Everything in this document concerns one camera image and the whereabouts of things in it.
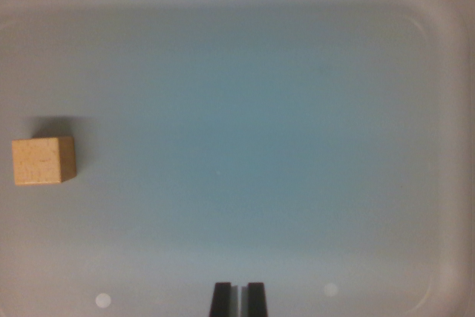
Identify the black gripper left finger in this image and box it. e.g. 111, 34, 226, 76
209, 281, 241, 317

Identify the light wooden cube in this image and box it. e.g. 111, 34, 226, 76
11, 136, 78, 187

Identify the pale blue plastic tray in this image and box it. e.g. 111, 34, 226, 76
0, 0, 475, 317

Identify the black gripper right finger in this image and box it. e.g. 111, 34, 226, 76
240, 281, 269, 317

